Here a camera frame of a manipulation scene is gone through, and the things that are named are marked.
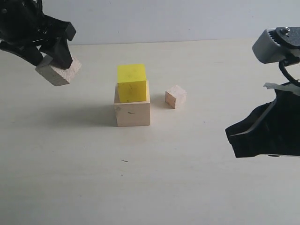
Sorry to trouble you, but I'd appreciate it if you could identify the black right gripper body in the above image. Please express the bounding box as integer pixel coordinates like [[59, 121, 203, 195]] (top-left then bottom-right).
[[271, 90, 300, 157]]

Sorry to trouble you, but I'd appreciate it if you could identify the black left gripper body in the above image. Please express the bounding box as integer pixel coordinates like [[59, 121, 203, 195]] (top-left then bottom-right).
[[0, 0, 59, 51]]

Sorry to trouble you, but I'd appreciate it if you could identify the medium wooden cube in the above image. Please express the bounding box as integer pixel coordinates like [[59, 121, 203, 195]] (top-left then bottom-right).
[[35, 55, 82, 86]]

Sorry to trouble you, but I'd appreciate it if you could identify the yellow cube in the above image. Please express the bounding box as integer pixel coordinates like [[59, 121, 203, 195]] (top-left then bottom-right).
[[117, 64, 147, 103]]

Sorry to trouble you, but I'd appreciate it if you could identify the large wooden cube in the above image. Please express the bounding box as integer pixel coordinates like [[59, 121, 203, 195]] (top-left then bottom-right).
[[114, 81, 150, 127]]

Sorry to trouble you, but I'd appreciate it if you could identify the small wooden cube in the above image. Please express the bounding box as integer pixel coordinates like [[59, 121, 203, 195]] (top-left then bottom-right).
[[165, 85, 187, 109]]

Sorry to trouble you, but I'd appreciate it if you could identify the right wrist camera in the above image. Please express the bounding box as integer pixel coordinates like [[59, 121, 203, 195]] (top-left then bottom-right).
[[252, 27, 300, 64]]

